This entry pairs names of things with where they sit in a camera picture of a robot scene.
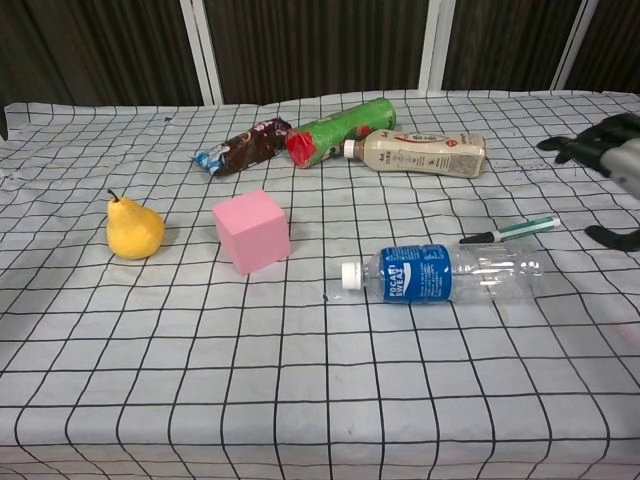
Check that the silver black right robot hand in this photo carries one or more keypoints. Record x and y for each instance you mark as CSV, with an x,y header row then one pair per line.
x,y
617,150

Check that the green white marker pen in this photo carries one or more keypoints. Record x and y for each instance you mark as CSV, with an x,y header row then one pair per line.
x,y
520,229

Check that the pink foam cube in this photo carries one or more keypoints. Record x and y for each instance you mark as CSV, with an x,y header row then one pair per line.
x,y
255,235

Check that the beige milk tea bottle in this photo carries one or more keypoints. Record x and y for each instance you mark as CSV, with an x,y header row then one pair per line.
x,y
425,155

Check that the clear blue label water bottle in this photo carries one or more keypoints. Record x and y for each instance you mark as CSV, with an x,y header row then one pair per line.
x,y
415,275

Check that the green chips can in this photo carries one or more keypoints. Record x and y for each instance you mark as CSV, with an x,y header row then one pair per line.
x,y
340,130

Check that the brown snack bag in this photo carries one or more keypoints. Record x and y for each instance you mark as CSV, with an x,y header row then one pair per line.
x,y
245,147

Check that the white black grid tablecloth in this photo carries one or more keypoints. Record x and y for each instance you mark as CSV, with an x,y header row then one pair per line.
x,y
250,360

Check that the yellow pear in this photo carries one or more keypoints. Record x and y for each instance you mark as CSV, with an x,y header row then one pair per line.
x,y
134,232

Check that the white partition frame post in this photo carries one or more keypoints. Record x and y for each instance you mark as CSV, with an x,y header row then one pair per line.
x,y
202,50
434,45
575,45

